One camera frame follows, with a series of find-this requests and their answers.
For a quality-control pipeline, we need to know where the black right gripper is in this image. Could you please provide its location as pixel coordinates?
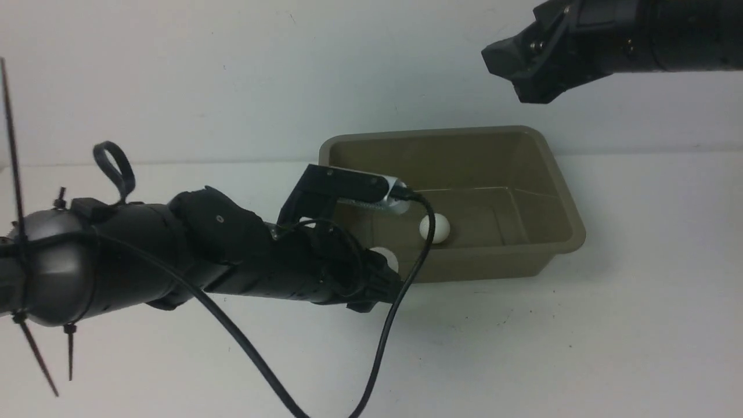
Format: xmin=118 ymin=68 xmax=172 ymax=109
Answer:
xmin=481 ymin=1 xmax=616 ymax=104

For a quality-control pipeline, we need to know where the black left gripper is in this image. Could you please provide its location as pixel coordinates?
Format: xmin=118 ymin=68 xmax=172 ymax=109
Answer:
xmin=273 ymin=221 xmax=403 ymax=313

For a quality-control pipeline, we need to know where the white table-tennis ball with logo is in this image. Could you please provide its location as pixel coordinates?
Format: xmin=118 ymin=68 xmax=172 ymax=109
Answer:
xmin=370 ymin=247 xmax=400 ymax=273

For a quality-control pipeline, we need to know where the brown plastic bin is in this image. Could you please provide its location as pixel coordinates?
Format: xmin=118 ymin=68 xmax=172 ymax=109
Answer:
xmin=318 ymin=126 xmax=586 ymax=283

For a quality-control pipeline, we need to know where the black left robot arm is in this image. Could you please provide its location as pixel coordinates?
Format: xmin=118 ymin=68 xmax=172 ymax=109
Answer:
xmin=2 ymin=143 xmax=403 ymax=326

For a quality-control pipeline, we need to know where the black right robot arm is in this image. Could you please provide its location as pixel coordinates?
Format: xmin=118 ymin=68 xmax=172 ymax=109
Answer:
xmin=481 ymin=1 xmax=742 ymax=104

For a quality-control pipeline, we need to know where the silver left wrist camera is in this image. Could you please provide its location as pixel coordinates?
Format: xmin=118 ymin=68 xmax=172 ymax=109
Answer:
xmin=277 ymin=164 xmax=416 ymax=226

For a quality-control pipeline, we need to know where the black left camera cable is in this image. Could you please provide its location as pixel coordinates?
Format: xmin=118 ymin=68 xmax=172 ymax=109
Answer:
xmin=87 ymin=192 xmax=437 ymax=418

